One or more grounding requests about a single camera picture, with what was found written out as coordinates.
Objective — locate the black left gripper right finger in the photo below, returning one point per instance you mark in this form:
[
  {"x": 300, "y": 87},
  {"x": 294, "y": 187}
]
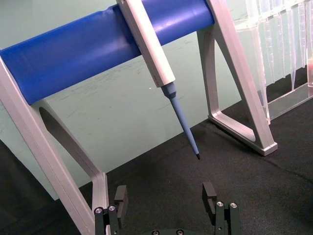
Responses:
[{"x": 220, "y": 215}]

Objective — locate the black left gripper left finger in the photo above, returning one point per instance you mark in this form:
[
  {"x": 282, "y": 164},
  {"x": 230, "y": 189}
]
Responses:
[{"x": 121, "y": 200}]

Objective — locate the clear acrylic dropper rack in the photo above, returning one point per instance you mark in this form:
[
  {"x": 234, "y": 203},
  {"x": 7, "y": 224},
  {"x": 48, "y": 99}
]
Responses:
[{"x": 288, "y": 100}]

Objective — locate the silver pipette stand blue bar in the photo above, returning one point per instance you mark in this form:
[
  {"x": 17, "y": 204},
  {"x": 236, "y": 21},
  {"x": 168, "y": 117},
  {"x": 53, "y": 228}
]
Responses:
[{"x": 73, "y": 54}]

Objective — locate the grey pipette blue shaft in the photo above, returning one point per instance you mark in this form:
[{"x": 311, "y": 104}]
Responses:
[{"x": 151, "y": 49}]

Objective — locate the pink pipette tip box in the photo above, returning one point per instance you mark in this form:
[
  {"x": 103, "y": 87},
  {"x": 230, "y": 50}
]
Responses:
[{"x": 310, "y": 73}]

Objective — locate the large clear plastic dropper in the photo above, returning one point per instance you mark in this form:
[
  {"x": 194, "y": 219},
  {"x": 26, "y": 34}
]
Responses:
[{"x": 293, "y": 61}]

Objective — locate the small clear plastic dropper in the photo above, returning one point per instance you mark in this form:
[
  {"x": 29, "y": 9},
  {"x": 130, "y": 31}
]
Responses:
[
  {"x": 283, "y": 44},
  {"x": 271, "y": 49}
]

